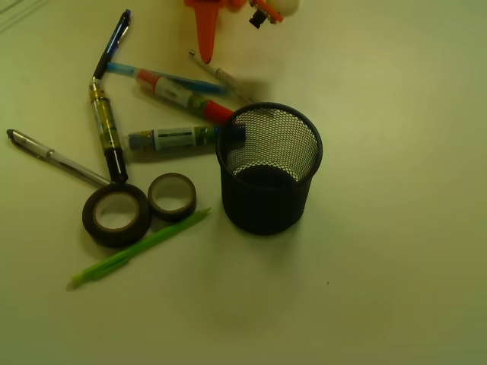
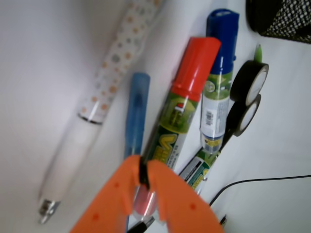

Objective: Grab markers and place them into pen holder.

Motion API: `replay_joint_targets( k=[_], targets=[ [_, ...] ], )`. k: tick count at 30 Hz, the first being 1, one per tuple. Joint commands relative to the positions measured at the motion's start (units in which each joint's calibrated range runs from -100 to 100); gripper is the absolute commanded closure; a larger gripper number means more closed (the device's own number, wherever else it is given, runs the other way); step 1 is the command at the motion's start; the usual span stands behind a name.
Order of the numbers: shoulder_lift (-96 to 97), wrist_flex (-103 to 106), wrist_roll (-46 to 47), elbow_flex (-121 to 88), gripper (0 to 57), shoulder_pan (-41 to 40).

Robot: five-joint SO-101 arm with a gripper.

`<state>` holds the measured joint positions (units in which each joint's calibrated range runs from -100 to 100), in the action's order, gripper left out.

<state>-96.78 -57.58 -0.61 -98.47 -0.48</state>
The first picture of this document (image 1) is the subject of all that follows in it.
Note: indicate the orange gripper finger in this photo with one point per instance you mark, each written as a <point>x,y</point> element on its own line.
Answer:
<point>206,14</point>

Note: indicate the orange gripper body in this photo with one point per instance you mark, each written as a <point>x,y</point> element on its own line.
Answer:
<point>235,3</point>

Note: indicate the red capped marker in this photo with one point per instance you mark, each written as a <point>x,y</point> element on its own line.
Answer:
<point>166,89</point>

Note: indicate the blue capped marker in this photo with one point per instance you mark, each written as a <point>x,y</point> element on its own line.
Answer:
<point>156,140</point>

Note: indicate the black capped marker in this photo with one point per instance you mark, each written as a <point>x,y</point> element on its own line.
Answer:
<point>109,136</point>

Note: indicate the white slim pen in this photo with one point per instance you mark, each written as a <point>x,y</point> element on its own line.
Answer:
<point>221,75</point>

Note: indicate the light blue translucent pen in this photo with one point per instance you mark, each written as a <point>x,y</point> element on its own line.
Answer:
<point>191,84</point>

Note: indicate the dark blue ballpoint pen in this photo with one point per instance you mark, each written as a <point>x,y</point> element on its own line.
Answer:
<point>113,44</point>

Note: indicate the black mesh pen holder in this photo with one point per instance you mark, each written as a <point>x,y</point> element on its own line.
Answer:
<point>268,154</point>

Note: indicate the silver grey pen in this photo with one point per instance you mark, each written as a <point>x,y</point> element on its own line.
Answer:
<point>53,157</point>

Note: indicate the small dark tape roll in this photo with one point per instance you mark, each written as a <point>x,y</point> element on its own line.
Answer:
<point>172,197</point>

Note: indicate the large black tape roll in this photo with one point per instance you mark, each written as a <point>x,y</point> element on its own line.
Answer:
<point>117,215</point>

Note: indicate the green mechanical pencil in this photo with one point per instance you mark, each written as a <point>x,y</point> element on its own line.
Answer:
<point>118,260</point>

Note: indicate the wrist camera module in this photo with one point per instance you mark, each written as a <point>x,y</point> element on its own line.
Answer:
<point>264,12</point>

